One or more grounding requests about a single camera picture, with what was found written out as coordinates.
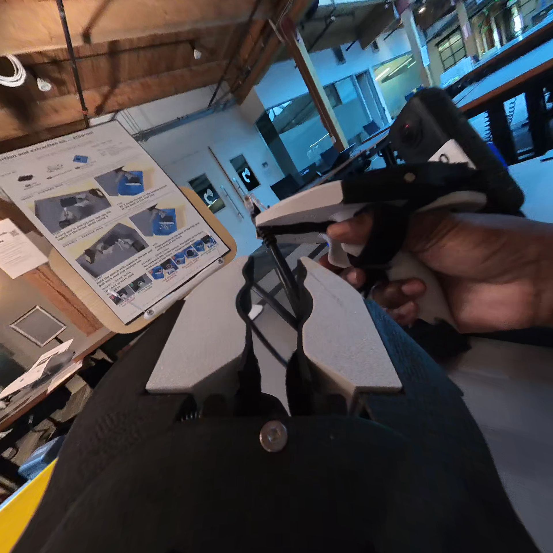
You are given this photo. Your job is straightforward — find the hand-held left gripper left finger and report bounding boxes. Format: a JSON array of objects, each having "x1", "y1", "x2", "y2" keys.
[{"x1": 145, "y1": 255, "x2": 263, "y2": 417}]

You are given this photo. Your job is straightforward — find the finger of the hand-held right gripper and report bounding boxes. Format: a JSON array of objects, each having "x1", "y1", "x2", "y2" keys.
[
  {"x1": 257, "y1": 221, "x2": 335, "y2": 247},
  {"x1": 255, "y1": 181, "x2": 368, "y2": 229}
]

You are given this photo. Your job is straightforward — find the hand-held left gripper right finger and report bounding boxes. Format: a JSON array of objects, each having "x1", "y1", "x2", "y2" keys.
[{"x1": 286, "y1": 256, "x2": 404, "y2": 417}]

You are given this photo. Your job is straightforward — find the black ethernet cable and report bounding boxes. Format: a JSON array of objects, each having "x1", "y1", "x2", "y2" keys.
[{"x1": 243, "y1": 194, "x2": 313, "y2": 372}]

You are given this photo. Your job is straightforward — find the yellow plastic bin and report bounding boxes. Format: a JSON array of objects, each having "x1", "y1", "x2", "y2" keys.
[{"x1": 0, "y1": 458, "x2": 59, "y2": 553}]

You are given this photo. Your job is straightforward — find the brown office desk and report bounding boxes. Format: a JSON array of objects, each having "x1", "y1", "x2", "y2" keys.
[{"x1": 445, "y1": 39, "x2": 553, "y2": 167}]

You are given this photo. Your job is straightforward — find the person's right hand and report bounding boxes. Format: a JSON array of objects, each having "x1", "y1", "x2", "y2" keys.
[{"x1": 319, "y1": 211, "x2": 553, "y2": 334}]

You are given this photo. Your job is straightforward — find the phone icon door sign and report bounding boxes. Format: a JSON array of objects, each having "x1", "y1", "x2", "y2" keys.
[
  {"x1": 229, "y1": 155, "x2": 260, "y2": 193},
  {"x1": 188, "y1": 173, "x2": 225, "y2": 214}
]

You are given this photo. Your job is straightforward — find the white stand with wooden board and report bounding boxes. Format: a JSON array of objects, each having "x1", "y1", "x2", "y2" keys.
[{"x1": 0, "y1": 119, "x2": 237, "y2": 335}]

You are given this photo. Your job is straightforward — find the square framed grey panel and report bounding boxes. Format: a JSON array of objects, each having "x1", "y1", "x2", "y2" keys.
[{"x1": 10, "y1": 305, "x2": 67, "y2": 347}]

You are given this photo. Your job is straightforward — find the white leaflet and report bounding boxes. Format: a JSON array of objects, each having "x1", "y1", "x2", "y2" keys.
[{"x1": 0, "y1": 339, "x2": 83, "y2": 400}]

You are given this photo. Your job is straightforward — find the instruction poster sheet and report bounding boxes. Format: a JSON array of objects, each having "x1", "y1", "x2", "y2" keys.
[{"x1": 0, "y1": 120, "x2": 232, "y2": 325}]

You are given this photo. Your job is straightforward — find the white paper note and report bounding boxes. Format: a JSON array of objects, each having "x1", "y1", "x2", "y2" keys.
[{"x1": 0, "y1": 218, "x2": 48, "y2": 279}]

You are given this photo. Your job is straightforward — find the white cable coil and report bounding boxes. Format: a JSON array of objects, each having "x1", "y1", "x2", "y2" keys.
[{"x1": 0, "y1": 54, "x2": 27, "y2": 87}]

